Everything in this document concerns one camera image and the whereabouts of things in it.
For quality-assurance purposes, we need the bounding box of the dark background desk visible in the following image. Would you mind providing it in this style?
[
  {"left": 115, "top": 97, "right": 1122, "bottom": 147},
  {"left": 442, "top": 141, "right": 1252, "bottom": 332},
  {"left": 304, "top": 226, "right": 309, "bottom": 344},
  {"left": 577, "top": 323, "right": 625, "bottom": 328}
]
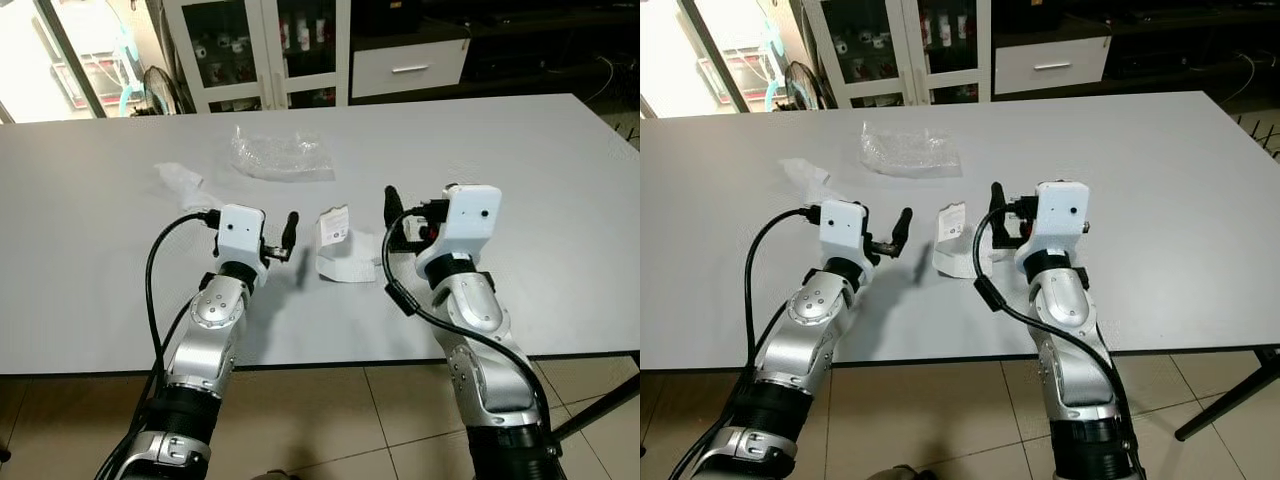
[
  {"left": 350, "top": 0, "right": 641, "bottom": 105},
  {"left": 992, "top": 0, "right": 1280, "bottom": 101}
]

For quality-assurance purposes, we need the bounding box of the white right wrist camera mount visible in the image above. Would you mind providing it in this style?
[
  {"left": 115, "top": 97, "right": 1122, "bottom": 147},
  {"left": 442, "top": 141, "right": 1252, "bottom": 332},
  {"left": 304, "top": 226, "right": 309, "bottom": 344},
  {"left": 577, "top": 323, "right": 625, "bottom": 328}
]
[
  {"left": 1014, "top": 181, "right": 1092, "bottom": 277},
  {"left": 414, "top": 184, "right": 502, "bottom": 281}
]

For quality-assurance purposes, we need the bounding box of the clear crumpled plastic bag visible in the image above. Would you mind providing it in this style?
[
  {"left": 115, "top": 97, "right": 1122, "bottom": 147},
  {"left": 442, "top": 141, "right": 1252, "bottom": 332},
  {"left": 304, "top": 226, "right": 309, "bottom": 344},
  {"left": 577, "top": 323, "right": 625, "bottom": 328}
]
[
  {"left": 228, "top": 124, "right": 337, "bottom": 184},
  {"left": 859, "top": 120, "right": 964, "bottom": 180}
]

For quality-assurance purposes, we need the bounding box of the white glass door cabinet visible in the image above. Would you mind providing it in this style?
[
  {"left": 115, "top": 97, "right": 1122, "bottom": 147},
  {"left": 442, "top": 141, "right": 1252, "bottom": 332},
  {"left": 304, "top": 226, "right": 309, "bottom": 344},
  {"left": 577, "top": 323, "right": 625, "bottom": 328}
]
[
  {"left": 162, "top": 0, "right": 352, "bottom": 114},
  {"left": 800, "top": 0, "right": 994, "bottom": 110}
]

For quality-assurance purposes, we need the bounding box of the black table leg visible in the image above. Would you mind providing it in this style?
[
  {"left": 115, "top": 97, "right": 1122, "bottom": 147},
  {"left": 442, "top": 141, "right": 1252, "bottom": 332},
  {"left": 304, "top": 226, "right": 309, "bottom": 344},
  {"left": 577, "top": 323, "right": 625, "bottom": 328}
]
[
  {"left": 1174, "top": 346, "right": 1280, "bottom": 443},
  {"left": 550, "top": 350, "right": 641, "bottom": 443}
]

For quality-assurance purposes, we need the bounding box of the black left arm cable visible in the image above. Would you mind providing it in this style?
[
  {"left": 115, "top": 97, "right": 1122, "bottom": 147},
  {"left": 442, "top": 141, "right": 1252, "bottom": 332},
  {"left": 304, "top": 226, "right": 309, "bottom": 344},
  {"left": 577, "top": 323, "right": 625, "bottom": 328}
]
[
  {"left": 744, "top": 206, "right": 824, "bottom": 381},
  {"left": 145, "top": 209, "right": 222, "bottom": 386}
]

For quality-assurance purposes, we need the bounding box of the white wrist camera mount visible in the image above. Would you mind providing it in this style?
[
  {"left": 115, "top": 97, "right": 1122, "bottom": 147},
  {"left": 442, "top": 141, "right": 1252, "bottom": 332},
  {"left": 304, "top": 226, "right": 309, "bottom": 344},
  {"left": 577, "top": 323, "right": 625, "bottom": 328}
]
[
  {"left": 215, "top": 204, "right": 269, "bottom": 271},
  {"left": 818, "top": 200, "right": 874, "bottom": 269},
  {"left": 1014, "top": 181, "right": 1092, "bottom": 277},
  {"left": 414, "top": 184, "right": 502, "bottom": 281}
]

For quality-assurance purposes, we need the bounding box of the white drawer unit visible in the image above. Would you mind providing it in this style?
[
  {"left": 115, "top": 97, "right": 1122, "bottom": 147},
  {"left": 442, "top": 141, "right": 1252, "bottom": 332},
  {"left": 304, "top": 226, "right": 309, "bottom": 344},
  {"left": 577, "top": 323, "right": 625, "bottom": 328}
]
[
  {"left": 993, "top": 35, "right": 1114, "bottom": 97},
  {"left": 350, "top": 38, "right": 472, "bottom": 100}
]

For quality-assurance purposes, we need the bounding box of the black floor fan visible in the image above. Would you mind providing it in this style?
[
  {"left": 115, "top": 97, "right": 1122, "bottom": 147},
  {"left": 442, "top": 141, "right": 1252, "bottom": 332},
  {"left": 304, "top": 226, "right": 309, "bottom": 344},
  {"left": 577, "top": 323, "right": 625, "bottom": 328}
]
[
  {"left": 782, "top": 60, "right": 837, "bottom": 112},
  {"left": 142, "top": 65, "right": 197, "bottom": 119}
]

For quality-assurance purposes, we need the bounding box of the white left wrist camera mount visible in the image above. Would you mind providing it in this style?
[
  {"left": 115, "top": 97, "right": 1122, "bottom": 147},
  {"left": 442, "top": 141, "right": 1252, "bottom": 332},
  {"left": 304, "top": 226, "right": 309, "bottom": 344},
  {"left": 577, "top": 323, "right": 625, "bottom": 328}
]
[
  {"left": 215, "top": 204, "right": 269, "bottom": 271},
  {"left": 818, "top": 200, "right": 874, "bottom": 269}
]

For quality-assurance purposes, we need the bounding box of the small white crumpled wrapper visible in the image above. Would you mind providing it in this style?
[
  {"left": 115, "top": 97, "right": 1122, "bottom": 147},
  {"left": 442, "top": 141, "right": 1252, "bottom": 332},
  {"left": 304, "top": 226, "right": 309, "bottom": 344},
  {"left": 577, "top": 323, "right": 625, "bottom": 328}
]
[
  {"left": 779, "top": 157, "right": 837, "bottom": 207},
  {"left": 154, "top": 161, "right": 224, "bottom": 212}
]

